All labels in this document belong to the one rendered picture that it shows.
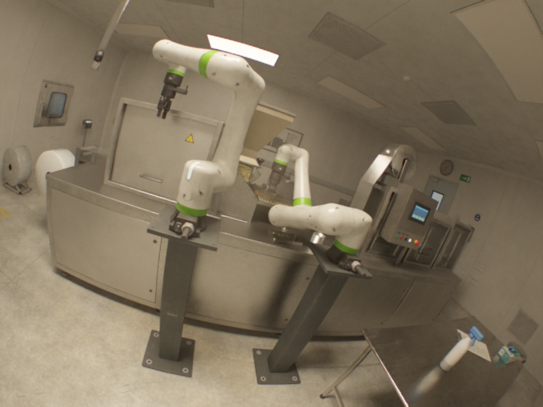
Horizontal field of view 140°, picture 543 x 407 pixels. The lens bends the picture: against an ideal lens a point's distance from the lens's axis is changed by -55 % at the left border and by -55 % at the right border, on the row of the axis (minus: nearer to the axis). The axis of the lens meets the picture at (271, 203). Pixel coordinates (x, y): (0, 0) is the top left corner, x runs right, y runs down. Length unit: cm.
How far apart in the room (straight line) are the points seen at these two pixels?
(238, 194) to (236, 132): 56
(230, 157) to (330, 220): 46
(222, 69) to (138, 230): 94
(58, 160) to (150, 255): 109
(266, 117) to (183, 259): 87
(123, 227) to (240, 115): 89
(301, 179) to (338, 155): 434
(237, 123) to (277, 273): 87
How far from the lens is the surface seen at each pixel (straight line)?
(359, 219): 95
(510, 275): 467
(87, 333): 162
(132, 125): 142
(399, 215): 157
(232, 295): 142
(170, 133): 133
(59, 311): 177
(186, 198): 80
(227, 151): 91
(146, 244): 133
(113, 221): 137
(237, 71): 79
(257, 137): 135
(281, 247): 124
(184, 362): 149
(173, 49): 103
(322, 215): 86
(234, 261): 127
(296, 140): 528
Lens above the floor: 130
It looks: 14 degrees down
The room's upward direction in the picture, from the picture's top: 19 degrees clockwise
